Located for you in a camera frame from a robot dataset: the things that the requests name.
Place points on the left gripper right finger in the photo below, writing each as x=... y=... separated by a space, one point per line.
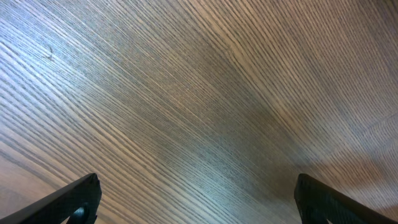
x=319 y=203

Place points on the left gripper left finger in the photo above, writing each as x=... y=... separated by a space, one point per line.
x=77 y=202

